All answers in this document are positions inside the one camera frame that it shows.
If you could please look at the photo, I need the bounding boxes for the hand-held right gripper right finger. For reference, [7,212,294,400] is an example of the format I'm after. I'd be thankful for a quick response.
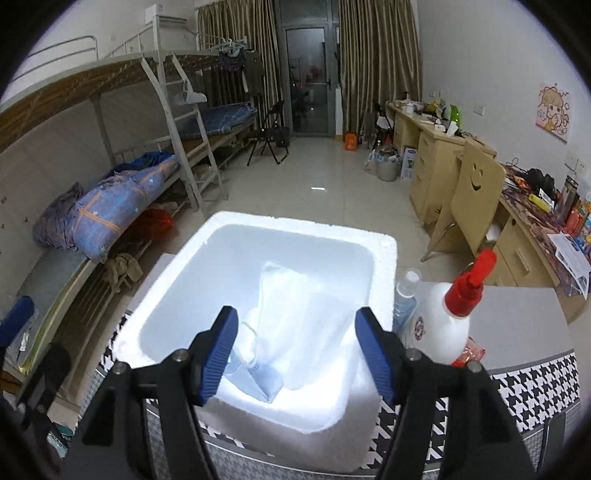
[355,307,539,480]

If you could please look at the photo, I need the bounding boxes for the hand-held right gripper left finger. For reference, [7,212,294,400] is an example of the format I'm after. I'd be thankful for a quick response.
[69,305,241,480]

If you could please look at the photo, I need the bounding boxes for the blue face mask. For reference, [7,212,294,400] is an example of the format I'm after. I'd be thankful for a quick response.
[224,351,284,402]

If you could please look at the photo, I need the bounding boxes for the white foam box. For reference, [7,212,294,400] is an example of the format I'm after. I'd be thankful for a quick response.
[113,211,399,474]

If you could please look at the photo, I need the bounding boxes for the clear plastic water bottle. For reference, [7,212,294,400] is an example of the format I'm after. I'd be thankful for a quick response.
[392,269,423,335]

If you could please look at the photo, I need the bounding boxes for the white pump bottle red pump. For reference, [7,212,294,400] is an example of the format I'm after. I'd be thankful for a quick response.
[402,249,498,365]

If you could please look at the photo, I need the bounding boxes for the red snack packet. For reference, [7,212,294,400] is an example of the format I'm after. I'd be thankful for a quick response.
[452,337,486,367]

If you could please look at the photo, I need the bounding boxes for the brown cloth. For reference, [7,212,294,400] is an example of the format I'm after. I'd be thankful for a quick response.
[102,253,143,291]

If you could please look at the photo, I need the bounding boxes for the red plastic bag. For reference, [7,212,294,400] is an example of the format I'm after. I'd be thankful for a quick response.
[139,209,175,241]

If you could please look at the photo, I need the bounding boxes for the black white houndstooth tablecloth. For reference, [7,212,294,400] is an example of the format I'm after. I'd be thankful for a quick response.
[92,314,580,480]

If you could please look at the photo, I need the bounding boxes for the wooden desk with printed mat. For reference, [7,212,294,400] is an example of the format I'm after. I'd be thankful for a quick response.
[480,157,591,324]

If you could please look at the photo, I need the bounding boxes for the folded blue quilt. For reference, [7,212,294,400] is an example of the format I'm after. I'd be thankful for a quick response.
[32,154,181,264]

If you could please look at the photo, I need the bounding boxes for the grey bucket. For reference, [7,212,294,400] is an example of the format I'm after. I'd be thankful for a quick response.
[376,148,402,182]

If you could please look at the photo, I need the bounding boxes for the wooden desk with drawers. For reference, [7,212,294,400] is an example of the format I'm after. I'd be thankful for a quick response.
[385,102,497,227]

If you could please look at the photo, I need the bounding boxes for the wooden smiley face chair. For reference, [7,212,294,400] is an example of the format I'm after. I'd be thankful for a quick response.
[420,138,508,264]

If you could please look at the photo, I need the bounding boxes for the white printed papers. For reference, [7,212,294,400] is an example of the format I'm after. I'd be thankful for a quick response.
[547,233,591,298]

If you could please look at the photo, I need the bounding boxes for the black folding chair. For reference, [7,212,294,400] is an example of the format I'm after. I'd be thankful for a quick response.
[247,100,291,166]

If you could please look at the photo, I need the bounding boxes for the metal bunk bed blue mattress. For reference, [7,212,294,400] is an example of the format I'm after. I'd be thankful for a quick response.
[178,32,259,171]

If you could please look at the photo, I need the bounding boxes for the black headphones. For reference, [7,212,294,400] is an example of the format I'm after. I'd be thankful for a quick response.
[526,168,557,195]

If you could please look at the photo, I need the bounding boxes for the row of toiletry bottles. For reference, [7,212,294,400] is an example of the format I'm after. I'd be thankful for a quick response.
[566,191,591,250]

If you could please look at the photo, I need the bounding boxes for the glass balcony door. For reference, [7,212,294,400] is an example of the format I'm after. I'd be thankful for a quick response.
[284,27,334,137]

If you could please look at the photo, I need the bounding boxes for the hanging dark clothes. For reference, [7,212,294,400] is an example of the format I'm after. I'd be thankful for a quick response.
[219,46,264,97]

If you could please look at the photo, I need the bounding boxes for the brown curtain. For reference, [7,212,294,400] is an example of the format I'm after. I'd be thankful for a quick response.
[339,0,423,134]
[198,0,278,134]

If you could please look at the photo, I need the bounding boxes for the white air conditioner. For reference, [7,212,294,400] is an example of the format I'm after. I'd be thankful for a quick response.
[154,14,189,35]

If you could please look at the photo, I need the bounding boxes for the cartoon wall poster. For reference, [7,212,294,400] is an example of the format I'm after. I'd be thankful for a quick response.
[536,82,571,145]

